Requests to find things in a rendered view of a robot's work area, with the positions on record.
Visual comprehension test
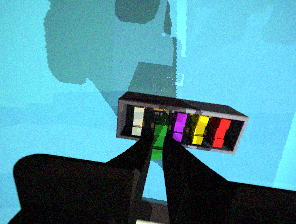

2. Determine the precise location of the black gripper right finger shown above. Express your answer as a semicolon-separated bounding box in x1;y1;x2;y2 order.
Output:
162;135;296;224

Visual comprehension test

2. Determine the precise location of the cream shallow square tray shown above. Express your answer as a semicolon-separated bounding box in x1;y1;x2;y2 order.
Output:
136;200;170;224

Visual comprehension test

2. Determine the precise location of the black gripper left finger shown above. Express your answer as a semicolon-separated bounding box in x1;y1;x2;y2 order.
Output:
13;132;154;224

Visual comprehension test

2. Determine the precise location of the green fuse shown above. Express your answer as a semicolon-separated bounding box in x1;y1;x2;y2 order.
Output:
151;111;167;160

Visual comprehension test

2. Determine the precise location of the purple fuse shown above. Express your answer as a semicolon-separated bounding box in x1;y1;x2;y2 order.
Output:
170;111;187;142

